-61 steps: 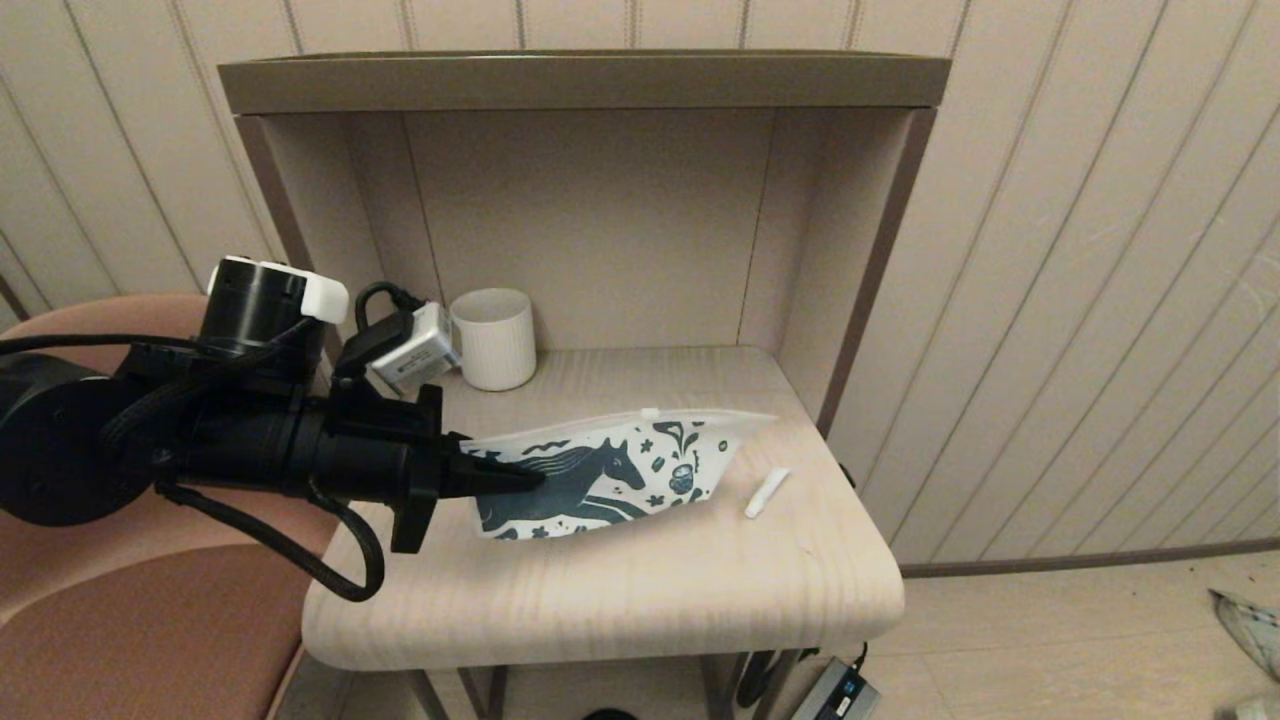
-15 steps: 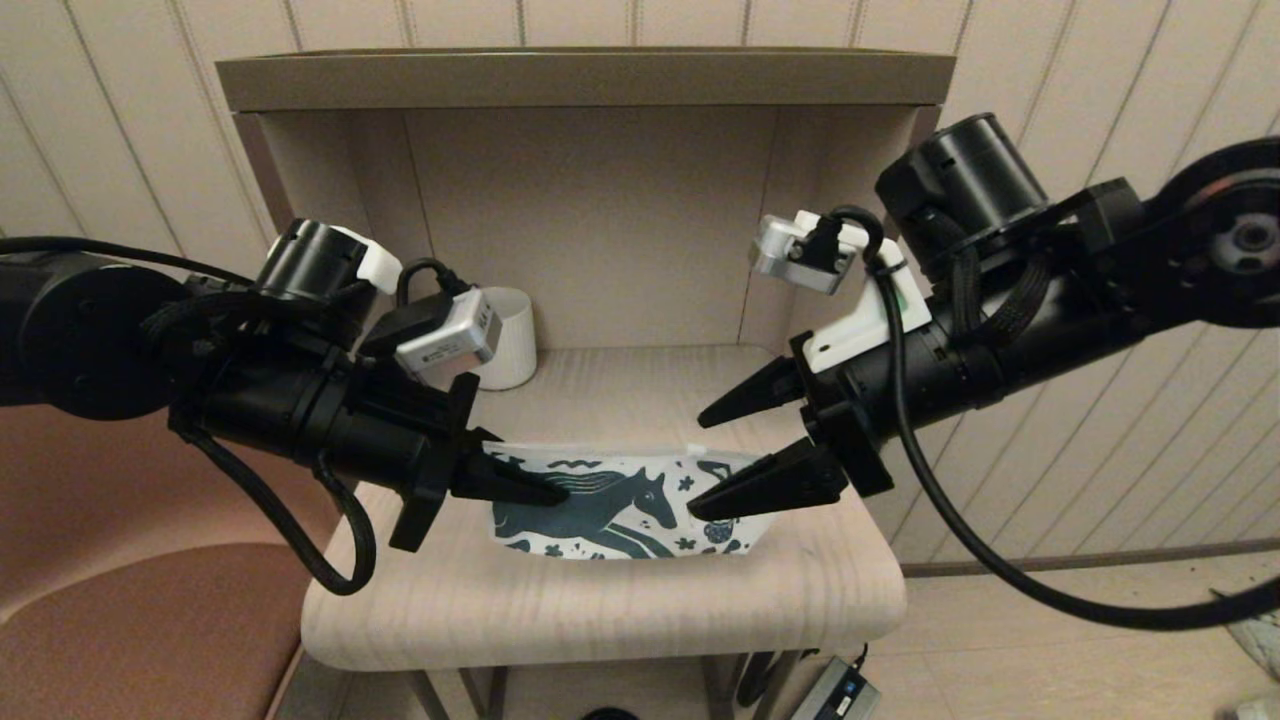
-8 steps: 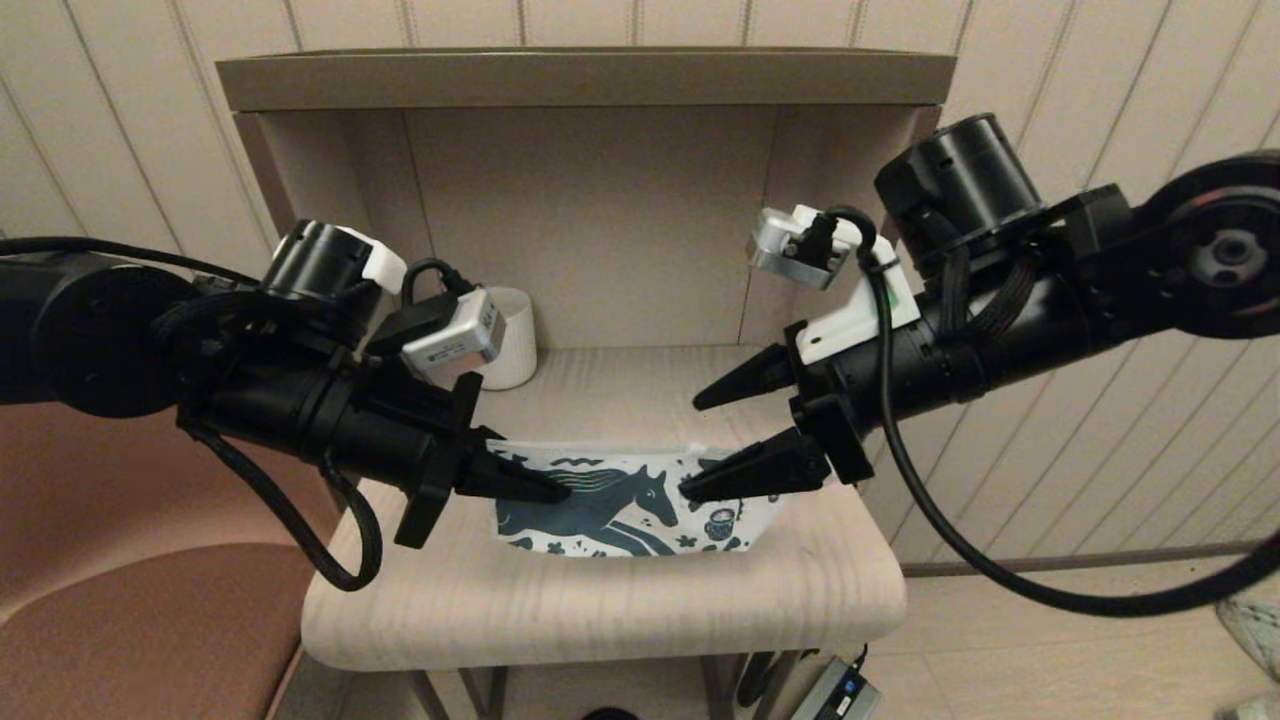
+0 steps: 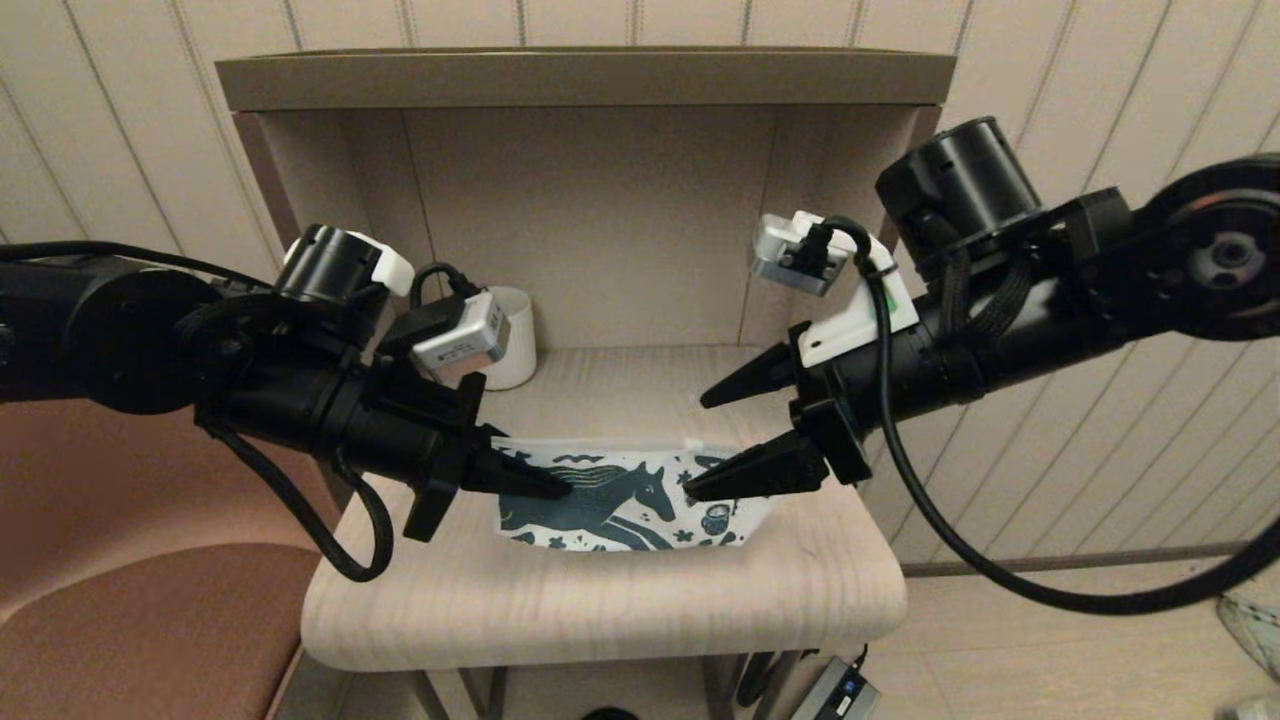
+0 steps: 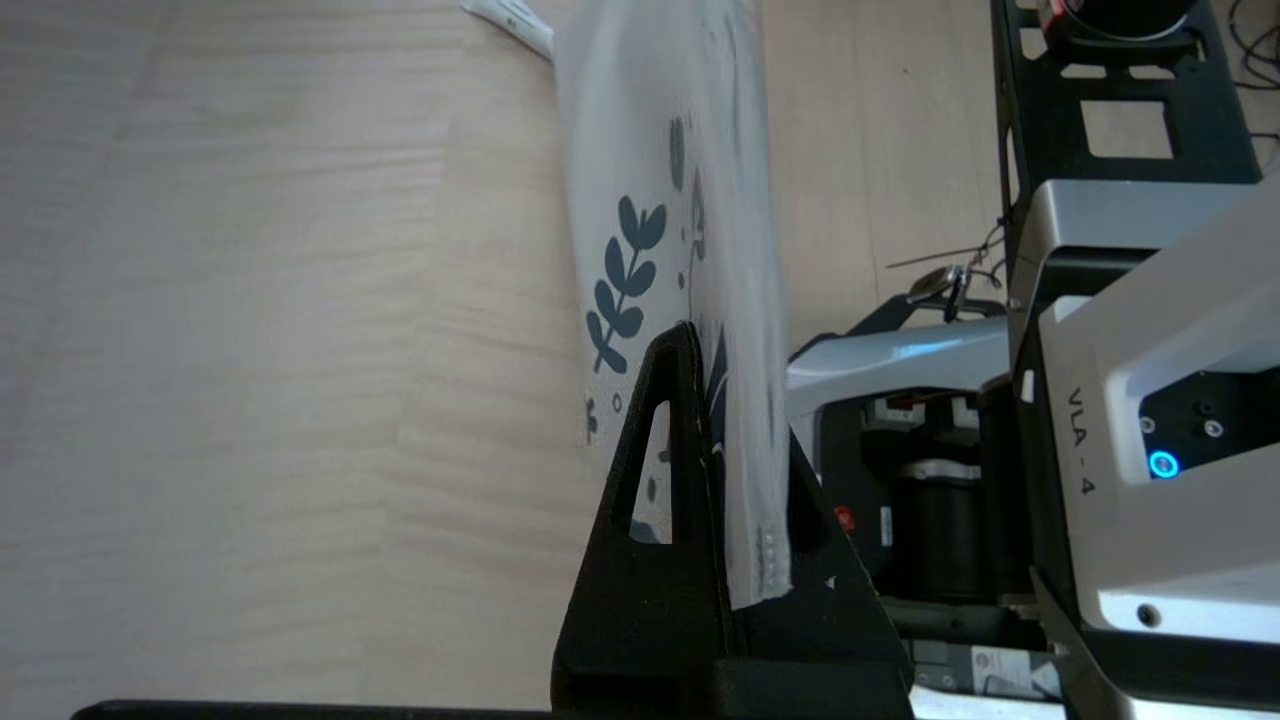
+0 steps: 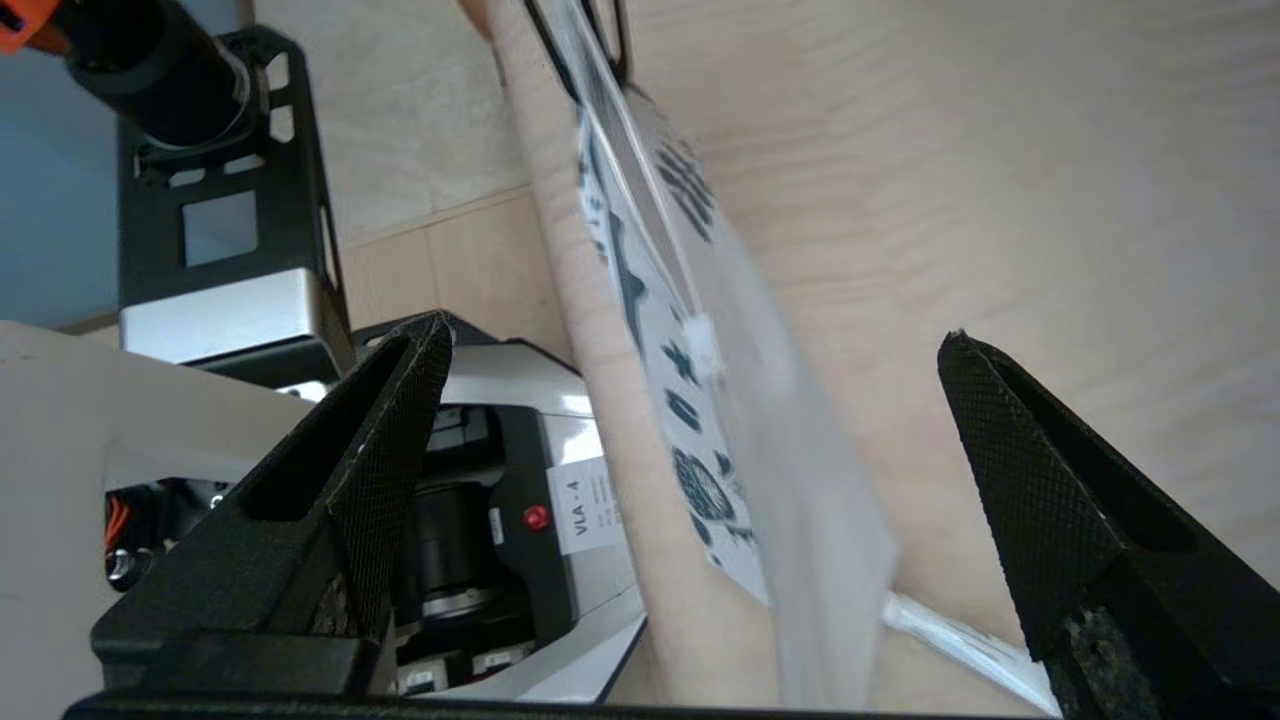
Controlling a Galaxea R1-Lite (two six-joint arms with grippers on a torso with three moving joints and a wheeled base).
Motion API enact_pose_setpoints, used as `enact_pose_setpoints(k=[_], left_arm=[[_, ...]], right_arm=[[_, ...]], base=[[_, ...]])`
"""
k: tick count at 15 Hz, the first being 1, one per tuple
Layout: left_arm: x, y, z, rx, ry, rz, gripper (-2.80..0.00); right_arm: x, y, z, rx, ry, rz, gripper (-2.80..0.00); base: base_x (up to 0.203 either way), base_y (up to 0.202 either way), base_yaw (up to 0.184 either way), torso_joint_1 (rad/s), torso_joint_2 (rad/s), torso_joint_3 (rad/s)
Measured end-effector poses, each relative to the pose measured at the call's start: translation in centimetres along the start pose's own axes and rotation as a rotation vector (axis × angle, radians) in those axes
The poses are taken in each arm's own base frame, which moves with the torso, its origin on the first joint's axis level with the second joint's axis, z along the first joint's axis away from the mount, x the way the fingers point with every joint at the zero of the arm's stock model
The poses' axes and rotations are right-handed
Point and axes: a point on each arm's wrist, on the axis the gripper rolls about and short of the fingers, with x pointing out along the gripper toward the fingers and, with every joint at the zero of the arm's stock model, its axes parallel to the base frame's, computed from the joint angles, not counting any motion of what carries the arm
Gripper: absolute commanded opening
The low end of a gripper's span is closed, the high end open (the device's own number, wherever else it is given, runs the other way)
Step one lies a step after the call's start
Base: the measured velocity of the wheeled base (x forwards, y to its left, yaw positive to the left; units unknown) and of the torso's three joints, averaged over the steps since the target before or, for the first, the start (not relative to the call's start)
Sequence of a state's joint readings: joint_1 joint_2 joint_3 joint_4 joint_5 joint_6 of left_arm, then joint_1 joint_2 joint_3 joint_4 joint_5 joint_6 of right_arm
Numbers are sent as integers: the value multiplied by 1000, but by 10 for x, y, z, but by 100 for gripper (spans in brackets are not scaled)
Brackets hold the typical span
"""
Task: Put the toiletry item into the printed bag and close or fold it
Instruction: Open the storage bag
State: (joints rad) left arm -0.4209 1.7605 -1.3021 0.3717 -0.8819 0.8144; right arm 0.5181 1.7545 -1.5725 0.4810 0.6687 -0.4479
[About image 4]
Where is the white ribbed mug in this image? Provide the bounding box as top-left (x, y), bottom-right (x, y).
top-left (478, 286), bottom-right (538, 391)

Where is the white horse-print zip pouch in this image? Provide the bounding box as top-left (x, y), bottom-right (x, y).
top-left (490, 436), bottom-right (776, 553)

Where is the grey power adapter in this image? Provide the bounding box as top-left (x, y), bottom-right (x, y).
top-left (790, 645), bottom-right (883, 720)

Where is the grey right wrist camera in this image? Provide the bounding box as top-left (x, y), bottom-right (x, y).
top-left (752, 210), bottom-right (919, 368)

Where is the light wood nightstand shelf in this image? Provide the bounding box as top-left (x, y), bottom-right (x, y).
top-left (216, 48), bottom-right (956, 720)

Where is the brown upholstered chair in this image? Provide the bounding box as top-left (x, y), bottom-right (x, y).
top-left (0, 400), bottom-right (346, 720)

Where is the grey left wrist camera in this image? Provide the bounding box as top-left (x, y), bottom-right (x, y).
top-left (385, 262), bottom-right (511, 389)

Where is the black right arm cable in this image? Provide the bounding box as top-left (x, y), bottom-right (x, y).
top-left (820, 215), bottom-right (1280, 615)

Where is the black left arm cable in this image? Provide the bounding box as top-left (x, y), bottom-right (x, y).
top-left (200, 415), bottom-right (394, 583)

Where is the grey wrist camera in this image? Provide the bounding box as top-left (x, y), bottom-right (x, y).
top-left (752, 210), bottom-right (919, 368)
top-left (385, 262), bottom-right (511, 389)

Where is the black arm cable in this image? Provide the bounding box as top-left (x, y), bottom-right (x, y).
top-left (200, 415), bottom-right (394, 583)
top-left (820, 215), bottom-right (1280, 615)

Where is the white speckled floor bag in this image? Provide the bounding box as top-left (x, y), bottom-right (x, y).
top-left (1215, 590), bottom-right (1280, 720)

